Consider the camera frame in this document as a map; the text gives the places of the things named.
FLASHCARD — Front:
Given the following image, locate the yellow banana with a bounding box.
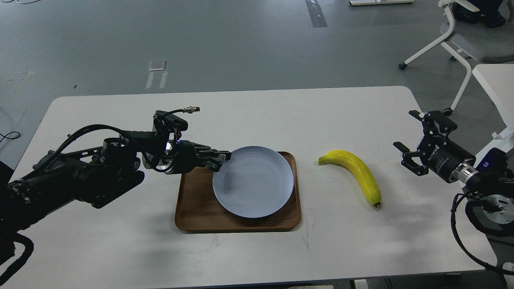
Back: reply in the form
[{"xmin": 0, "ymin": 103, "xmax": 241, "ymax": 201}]
[{"xmin": 317, "ymin": 150, "xmax": 381, "ymax": 208}]

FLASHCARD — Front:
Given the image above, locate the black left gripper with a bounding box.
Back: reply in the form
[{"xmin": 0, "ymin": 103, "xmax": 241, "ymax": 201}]
[{"xmin": 165, "ymin": 140, "xmax": 232, "ymax": 175}]

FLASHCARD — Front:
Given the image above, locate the brown wooden tray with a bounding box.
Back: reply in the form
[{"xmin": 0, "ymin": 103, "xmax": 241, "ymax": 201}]
[{"xmin": 174, "ymin": 151, "xmax": 302, "ymax": 234}]

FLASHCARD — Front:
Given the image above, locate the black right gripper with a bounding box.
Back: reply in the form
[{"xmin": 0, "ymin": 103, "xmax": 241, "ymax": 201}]
[{"xmin": 393, "ymin": 110, "xmax": 476, "ymax": 183}]

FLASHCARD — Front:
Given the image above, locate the white office chair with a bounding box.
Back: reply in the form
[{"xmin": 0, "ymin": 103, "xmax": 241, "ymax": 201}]
[{"xmin": 399, "ymin": 0, "xmax": 514, "ymax": 116}]

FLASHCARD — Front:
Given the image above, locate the light blue plate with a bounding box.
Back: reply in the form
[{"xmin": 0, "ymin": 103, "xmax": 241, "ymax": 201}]
[{"xmin": 212, "ymin": 146, "xmax": 294, "ymax": 218}]

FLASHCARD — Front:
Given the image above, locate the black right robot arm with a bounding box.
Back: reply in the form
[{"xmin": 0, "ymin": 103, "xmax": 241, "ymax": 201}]
[{"xmin": 393, "ymin": 110, "xmax": 513, "ymax": 276}]

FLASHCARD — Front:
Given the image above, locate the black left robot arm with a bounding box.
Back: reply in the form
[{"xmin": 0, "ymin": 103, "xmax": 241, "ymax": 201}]
[{"xmin": 0, "ymin": 106, "xmax": 231, "ymax": 284}]

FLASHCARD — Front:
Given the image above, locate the white desk base bar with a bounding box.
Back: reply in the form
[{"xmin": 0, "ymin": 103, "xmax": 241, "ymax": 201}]
[{"xmin": 349, "ymin": 0, "xmax": 415, "ymax": 6}]

